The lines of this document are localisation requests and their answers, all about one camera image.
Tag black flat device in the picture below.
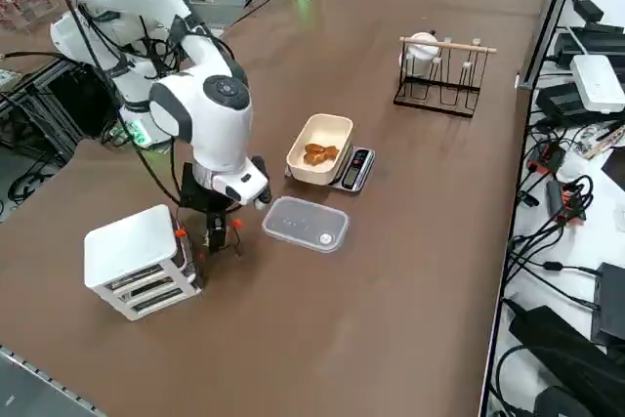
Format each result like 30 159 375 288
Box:
554 24 625 66

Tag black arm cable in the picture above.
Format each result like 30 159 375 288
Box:
41 0 196 213

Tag cream rectangular container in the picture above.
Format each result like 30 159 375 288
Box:
285 113 354 188

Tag white three-layer storage frame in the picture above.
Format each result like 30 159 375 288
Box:
83 204 205 323

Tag black power adapter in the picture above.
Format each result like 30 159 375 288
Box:
570 0 605 21
535 80 590 126
590 262 625 346

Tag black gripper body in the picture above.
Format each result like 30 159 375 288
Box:
179 162 230 216

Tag white smiley mug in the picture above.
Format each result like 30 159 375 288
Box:
400 30 440 79

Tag silver digital kitchen scale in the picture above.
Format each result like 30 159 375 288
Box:
285 146 377 193

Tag white router box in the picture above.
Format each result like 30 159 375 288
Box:
569 54 625 114

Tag black hub red ports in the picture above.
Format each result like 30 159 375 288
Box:
526 142 568 175

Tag clear plastic lid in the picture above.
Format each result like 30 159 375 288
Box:
261 195 351 255

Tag brown pretzel bread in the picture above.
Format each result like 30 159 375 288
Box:
303 142 341 167

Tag black wire cup rack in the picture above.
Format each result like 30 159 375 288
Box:
393 34 498 119

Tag grey aluminium post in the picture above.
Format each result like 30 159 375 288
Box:
515 0 587 91

